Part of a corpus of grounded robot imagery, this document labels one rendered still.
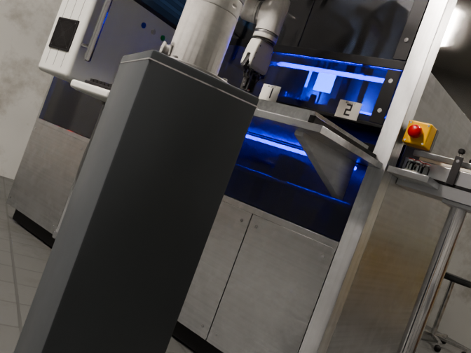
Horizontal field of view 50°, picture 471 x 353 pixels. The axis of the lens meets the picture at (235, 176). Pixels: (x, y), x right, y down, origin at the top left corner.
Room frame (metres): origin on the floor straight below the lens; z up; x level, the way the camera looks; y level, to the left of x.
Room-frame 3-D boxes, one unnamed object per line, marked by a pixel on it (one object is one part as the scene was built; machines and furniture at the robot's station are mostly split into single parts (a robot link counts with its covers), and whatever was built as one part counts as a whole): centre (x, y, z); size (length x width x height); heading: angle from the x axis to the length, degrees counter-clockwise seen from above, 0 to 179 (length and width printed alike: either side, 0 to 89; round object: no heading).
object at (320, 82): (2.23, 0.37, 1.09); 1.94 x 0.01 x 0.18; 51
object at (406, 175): (1.58, -0.52, 0.87); 0.14 x 0.13 x 0.02; 141
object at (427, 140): (1.55, -0.49, 0.99); 0.08 x 0.07 x 0.07; 141
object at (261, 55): (1.73, 0.07, 1.10); 0.10 x 0.07 x 0.11; 141
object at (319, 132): (1.68, -0.04, 0.87); 0.70 x 0.48 x 0.02; 51
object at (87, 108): (2.24, 0.39, 0.73); 1.98 x 0.01 x 0.25; 51
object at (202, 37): (1.13, 0.18, 0.95); 0.19 x 0.19 x 0.18
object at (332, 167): (1.51, -0.23, 0.79); 0.34 x 0.03 x 0.13; 141
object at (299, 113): (1.53, -0.15, 0.90); 0.34 x 0.26 x 0.04; 140
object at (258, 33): (1.73, 0.07, 1.16); 0.09 x 0.08 x 0.03; 141
